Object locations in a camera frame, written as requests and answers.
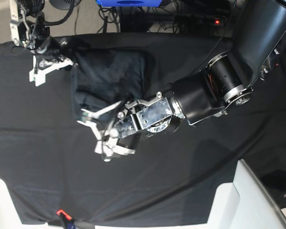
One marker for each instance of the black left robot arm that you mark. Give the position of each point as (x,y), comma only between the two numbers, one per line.
(222,80)

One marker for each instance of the blue plastic bin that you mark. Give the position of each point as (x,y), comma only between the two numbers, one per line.
(133,3)

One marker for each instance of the dark grey T-shirt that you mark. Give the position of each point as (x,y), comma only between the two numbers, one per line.
(104,77)

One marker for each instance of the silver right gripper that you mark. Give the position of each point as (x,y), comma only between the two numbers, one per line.
(50,52)

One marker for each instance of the round black stand base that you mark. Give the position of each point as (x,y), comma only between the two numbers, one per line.
(64,4)

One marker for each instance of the power strip on floor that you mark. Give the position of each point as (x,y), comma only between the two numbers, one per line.
(200,19)

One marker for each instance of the red blue front clamp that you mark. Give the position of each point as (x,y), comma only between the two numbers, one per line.
(66,220)

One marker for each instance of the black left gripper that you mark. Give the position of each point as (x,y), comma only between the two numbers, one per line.
(121,134)

